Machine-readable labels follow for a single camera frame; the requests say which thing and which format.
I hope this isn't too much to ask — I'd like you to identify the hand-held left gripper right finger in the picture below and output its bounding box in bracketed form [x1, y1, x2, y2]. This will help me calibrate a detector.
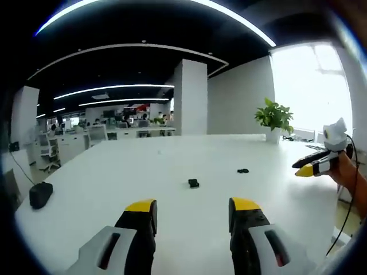
[228, 197, 312, 275]

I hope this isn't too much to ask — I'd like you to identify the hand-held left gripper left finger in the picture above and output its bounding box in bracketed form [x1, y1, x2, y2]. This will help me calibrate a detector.
[65, 199, 158, 275]

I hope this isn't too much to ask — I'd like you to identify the person's right hand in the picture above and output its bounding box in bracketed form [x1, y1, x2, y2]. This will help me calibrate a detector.
[329, 151, 361, 191]

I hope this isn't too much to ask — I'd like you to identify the dark clutter by window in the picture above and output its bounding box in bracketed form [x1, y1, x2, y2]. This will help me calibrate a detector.
[282, 133, 326, 151]

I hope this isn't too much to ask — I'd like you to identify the green potted plant white pot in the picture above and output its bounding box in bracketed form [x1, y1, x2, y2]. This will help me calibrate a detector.
[254, 97, 295, 144]

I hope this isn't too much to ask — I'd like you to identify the black rounded desk device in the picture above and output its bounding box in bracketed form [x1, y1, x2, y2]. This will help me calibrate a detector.
[29, 181, 54, 210]

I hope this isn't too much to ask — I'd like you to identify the row of white office desks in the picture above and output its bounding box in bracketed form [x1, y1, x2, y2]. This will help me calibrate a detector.
[54, 125, 176, 150]

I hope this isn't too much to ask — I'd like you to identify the white mesh office chair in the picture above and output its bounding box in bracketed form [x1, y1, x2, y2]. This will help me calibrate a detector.
[87, 125, 108, 146]
[38, 132, 61, 173]

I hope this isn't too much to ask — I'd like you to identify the long white ceiling light strip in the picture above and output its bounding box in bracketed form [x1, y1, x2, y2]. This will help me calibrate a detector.
[53, 84, 175, 101]

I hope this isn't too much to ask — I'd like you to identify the curved white ceiling light strip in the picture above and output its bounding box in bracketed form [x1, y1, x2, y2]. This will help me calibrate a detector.
[34, 0, 276, 47]

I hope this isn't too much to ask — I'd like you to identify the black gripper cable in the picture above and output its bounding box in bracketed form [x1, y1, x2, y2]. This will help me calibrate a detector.
[325, 133, 362, 257]

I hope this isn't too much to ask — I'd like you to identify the thin black device cable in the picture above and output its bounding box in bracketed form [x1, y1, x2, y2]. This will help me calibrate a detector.
[9, 149, 36, 187]

